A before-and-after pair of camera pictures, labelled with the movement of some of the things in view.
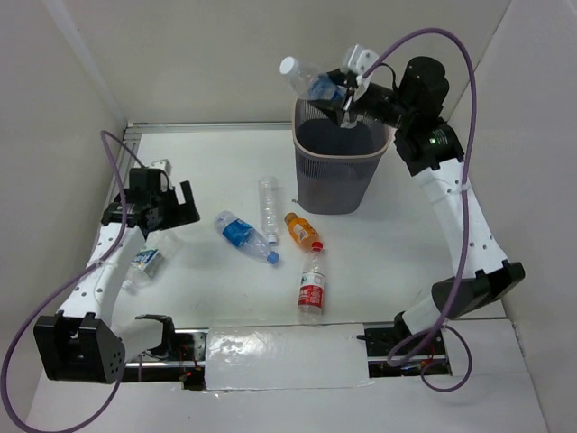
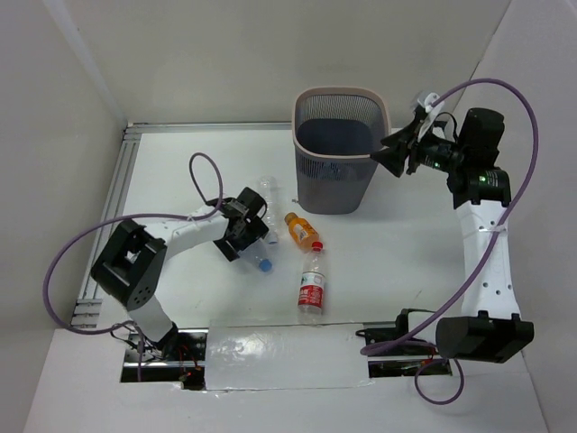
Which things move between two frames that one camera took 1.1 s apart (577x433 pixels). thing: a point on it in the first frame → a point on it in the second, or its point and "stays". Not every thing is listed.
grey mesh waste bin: x=334 y=165 stays
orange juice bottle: x=302 y=231 stays
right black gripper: x=334 y=109 → x=394 y=160
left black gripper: x=176 y=208 → x=241 y=244
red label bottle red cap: x=312 y=287 stays
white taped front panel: x=286 y=357 stays
